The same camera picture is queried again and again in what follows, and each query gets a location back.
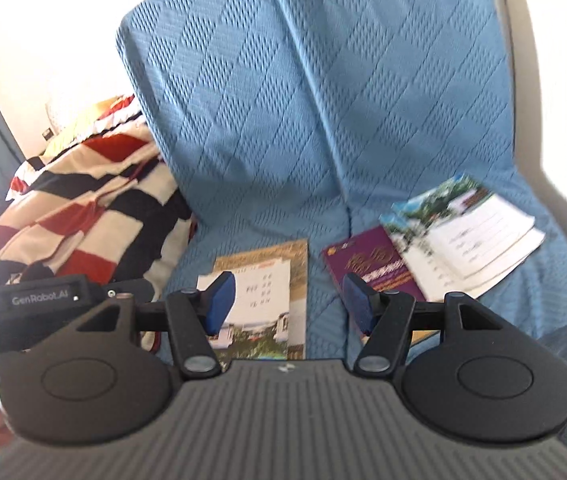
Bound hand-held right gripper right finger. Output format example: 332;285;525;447
342;273;507;377

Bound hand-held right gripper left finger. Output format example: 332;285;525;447
76;270;237;379

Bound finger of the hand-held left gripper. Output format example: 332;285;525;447
88;280;155;308

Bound landscape photo cover notebook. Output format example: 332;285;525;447
197;259;293;361

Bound purple cover book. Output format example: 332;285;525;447
322;225;429;348

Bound tan painting cover book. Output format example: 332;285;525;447
213;239;310;361

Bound red black cream striped blanket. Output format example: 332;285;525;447
0;110;199;356

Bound yellow cushion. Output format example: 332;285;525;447
43;95;139;158

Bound white perforated object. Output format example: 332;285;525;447
46;90;72;131

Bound blue textured sofa cover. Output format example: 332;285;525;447
116;0;567;361

